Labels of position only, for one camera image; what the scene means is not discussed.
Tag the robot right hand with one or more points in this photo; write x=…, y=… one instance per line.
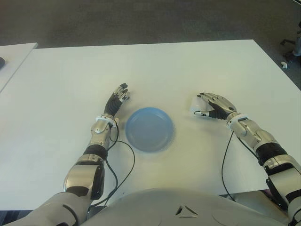
x=221, y=106

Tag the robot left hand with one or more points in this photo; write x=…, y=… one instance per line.
x=113, y=104

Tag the white square charger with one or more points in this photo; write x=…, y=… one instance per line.
x=197, y=103

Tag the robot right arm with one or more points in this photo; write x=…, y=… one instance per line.
x=272, y=153

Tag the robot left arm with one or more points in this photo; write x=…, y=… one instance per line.
x=80, y=174

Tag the blue round plate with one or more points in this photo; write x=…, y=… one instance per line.
x=150, y=129

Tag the small white floor object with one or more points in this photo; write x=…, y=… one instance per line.
x=285, y=65

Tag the person's blue jeans leg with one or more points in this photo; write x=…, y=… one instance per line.
x=298, y=48

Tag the white side table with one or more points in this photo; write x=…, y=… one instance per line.
x=14, y=51

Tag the grey robot torso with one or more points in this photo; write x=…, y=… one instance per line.
x=164, y=209

